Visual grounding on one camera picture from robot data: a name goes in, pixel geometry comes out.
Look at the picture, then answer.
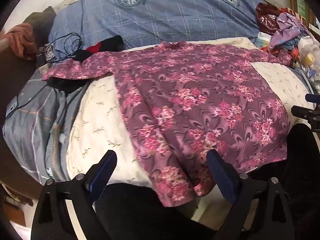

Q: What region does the grey plaid quilt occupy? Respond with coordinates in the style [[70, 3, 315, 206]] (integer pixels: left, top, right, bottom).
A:
[[2, 66, 97, 183]]

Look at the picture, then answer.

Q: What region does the clear plastic bag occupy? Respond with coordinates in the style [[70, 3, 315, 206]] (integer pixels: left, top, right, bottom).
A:
[[297, 35, 320, 80]]

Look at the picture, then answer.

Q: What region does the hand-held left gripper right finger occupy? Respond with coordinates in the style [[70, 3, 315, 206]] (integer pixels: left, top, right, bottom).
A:
[[206, 149, 295, 240]]

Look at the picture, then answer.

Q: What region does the dark red plastic bag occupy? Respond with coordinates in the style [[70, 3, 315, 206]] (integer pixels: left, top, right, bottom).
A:
[[255, 2, 288, 35]]

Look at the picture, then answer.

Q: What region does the cream leaf-print bed sheet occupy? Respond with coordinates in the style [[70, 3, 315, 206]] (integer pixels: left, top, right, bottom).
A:
[[66, 37, 314, 198]]

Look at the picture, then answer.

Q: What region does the black cloth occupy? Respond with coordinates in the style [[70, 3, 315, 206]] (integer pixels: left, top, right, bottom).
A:
[[47, 76, 92, 93]]

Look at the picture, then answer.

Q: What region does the dark brown cloth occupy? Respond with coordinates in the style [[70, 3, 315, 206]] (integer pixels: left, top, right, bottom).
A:
[[25, 6, 57, 48]]

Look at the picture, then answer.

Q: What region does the black and red garment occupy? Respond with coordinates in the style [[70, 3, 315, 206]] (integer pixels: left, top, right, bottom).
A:
[[75, 35, 124, 62]]

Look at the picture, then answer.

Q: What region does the small patterned pouch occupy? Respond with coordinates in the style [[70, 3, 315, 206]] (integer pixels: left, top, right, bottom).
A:
[[37, 44, 55, 67]]

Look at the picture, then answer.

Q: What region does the light purple cloth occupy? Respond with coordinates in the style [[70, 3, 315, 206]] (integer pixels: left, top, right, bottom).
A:
[[269, 12, 310, 50]]

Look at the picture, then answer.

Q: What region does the orange cloth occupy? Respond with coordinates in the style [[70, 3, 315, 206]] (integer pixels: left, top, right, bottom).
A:
[[6, 22, 38, 60]]

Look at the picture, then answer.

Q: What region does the black cable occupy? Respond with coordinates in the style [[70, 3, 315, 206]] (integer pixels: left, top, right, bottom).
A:
[[44, 32, 83, 64]]

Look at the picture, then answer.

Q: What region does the blue plaid blanket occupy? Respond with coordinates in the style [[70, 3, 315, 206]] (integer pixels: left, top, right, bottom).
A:
[[49, 0, 263, 55]]

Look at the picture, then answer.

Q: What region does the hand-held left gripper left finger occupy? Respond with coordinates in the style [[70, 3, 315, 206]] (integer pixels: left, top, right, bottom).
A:
[[31, 150, 117, 240]]

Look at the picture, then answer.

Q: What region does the purple floral shirt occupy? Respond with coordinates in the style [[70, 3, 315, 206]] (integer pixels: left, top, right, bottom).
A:
[[41, 41, 293, 207]]

